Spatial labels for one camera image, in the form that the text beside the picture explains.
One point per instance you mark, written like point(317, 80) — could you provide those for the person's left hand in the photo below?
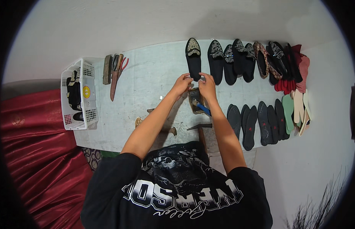
point(181, 85)

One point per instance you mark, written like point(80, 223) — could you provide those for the person's right hand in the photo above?
point(208, 87)

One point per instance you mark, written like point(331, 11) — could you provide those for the gold-embroidered black slipper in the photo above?
point(193, 61)

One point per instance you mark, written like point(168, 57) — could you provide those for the rusty glue tin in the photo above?
point(194, 96)

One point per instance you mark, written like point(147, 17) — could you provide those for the brown wooden tool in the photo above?
point(150, 110)

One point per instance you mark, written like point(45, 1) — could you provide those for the row of black embroidered shoes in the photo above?
point(246, 61)

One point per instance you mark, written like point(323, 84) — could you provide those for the row of black shoe soles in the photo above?
point(263, 123)

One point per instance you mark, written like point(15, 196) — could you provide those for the black scissors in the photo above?
point(115, 62)

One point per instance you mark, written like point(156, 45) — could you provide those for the wooden block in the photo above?
point(107, 69)

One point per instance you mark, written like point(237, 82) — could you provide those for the green insole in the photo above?
point(288, 113)

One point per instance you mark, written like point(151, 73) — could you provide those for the white plastic basket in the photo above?
point(90, 94)

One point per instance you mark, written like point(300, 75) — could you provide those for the cream insole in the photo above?
point(306, 104)
point(298, 106)
point(304, 126)

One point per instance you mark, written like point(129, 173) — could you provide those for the pile of red fabric pieces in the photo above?
point(303, 68)

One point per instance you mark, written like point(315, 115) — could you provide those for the green strip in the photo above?
point(110, 154)

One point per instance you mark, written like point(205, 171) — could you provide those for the black shoes with gold trim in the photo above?
point(74, 91)

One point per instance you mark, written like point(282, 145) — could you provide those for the person's body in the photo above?
point(177, 194)

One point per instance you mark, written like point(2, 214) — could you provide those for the circle-patterned fabric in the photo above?
point(92, 158)

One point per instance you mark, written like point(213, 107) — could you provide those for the red satin cloth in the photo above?
point(43, 160)

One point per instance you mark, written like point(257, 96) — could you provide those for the dry twig broom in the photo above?
point(317, 209)

